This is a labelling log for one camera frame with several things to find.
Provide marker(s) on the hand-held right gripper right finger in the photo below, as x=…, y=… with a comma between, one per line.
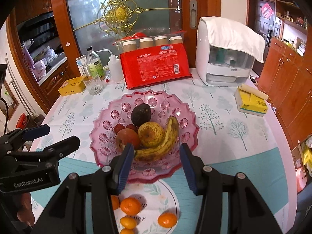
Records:
x=189, y=170

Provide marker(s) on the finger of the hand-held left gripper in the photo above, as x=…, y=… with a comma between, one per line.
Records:
x=36, y=132
x=65, y=145

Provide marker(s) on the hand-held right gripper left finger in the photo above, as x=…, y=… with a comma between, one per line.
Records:
x=124, y=170

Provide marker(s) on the red apple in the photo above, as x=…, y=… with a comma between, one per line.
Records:
x=128, y=137

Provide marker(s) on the orange tangerine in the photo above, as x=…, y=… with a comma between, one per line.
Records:
x=114, y=202
x=130, y=205
x=167, y=219

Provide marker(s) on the spotted yellow banana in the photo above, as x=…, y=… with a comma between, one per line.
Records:
x=163, y=145

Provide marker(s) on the white floral plate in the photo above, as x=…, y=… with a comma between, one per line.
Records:
x=151, y=199

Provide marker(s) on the small red plum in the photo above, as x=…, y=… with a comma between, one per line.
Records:
x=118, y=128
x=131, y=127

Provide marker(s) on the yellow brown pear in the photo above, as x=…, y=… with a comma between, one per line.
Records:
x=150, y=134

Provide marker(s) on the small orange kumquat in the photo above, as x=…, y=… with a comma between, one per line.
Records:
x=128, y=223
x=126, y=231

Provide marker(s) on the dark avocado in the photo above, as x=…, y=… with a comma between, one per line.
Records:
x=141, y=114

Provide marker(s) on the pink glass fruit bowl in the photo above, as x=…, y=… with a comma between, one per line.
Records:
x=156, y=100

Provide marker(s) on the person's left hand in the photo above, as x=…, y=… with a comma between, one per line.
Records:
x=24, y=208

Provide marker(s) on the red lidded jar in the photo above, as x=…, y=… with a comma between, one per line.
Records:
x=22, y=120

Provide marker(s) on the wooden kitchen base cabinet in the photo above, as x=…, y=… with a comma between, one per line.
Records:
x=56, y=78

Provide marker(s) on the yellow tin box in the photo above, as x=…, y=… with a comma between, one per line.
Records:
x=72, y=85

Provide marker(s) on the clear glass tumbler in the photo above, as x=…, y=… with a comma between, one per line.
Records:
x=93, y=85

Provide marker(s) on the pink plastic bag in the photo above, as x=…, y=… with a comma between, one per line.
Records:
x=28, y=53

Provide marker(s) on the white and blue carton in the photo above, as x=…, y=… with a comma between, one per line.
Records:
x=80, y=62

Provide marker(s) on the small glass jar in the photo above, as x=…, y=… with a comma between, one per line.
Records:
x=106, y=72

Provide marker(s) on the clear bottle with green label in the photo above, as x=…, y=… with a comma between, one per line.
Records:
x=93, y=63

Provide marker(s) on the white squeeze wash bottle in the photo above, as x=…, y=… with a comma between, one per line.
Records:
x=115, y=67

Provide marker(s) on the white countertop appliance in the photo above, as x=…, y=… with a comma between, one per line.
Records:
x=219, y=73

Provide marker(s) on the black range hood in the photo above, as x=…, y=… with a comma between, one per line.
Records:
x=36, y=29

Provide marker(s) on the cardboard box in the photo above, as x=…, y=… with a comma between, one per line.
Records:
x=297, y=156

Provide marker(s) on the red paper cup package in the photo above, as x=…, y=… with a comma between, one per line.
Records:
x=156, y=65

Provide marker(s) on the pink plastic bottle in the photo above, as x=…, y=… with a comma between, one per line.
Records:
x=301, y=178

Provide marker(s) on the yellow packet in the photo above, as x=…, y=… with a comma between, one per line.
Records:
x=307, y=157

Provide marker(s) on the red plastic bag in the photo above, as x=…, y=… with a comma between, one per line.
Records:
x=138, y=34

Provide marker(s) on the frosted glass sliding door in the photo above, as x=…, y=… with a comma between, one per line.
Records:
x=85, y=4

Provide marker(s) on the gold door ornament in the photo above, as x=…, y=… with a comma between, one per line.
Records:
x=119, y=13

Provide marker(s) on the white towel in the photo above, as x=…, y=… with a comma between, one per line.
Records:
x=234, y=34

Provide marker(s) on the dark entrance door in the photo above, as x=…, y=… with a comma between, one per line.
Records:
x=260, y=29

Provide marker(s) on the red door decoration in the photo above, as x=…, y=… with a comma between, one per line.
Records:
x=267, y=9

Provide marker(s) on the wooden display shelf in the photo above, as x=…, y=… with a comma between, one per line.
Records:
x=292, y=17

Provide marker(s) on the wooden wall niche frame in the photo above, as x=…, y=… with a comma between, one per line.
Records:
x=11, y=100

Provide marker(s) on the wooden wall cabinets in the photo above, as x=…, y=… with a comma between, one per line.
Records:
x=285, y=82

